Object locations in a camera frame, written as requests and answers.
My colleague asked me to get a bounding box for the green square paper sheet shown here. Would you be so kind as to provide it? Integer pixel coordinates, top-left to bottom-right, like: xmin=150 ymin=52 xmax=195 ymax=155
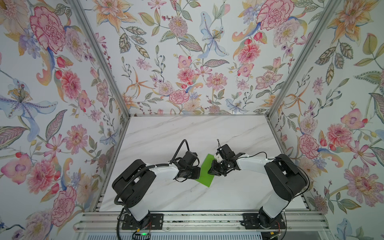
xmin=196 ymin=154 xmax=215 ymax=188

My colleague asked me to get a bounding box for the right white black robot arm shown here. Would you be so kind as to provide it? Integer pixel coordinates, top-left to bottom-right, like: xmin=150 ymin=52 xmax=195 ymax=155
xmin=208 ymin=145 xmax=310 ymax=229

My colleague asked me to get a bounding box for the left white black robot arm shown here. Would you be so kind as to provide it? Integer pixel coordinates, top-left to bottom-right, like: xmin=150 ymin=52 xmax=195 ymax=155
xmin=112 ymin=151 xmax=201 ymax=222

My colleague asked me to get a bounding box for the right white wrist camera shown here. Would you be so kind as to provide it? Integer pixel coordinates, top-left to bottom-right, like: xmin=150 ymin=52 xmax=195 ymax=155
xmin=215 ymin=153 xmax=223 ymax=163

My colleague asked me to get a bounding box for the left black corrugated cable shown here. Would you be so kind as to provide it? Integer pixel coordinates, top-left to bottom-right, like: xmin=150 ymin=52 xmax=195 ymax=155
xmin=169 ymin=138 xmax=190 ymax=164

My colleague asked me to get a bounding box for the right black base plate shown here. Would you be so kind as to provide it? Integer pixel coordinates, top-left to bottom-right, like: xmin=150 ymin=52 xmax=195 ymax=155
xmin=240 ymin=213 xmax=286 ymax=231

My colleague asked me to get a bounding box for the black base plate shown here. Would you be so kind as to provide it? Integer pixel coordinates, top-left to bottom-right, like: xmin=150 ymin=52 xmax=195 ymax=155
xmin=240 ymin=213 xmax=286 ymax=231
xmin=121 ymin=213 xmax=164 ymax=231

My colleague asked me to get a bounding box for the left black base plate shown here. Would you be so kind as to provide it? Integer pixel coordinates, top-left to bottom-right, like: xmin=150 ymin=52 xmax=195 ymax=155
xmin=121 ymin=213 xmax=164 ymax=231

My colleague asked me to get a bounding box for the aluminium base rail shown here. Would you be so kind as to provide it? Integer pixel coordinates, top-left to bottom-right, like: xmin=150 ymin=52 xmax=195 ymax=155
xmin=74 ymin=210 xmax=329 ymax=233

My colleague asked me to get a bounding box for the right aluminium corner post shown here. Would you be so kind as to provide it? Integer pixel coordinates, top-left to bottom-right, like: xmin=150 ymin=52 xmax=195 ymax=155
xmin=266 ymin=1 xmax=339 ymax=120

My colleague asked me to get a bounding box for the aluminium corner post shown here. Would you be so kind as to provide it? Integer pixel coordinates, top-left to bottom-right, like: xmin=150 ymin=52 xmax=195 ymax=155
xmin=69 ymin=0 xmax=131 ymax=120
xmin=266 ymin=1 xmax=339 ymax=120

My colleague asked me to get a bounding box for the left aluminium corner post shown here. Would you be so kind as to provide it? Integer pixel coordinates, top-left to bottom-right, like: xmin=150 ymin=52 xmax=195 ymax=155
xmin=69 ymin=0 xmax=131 ymax=120

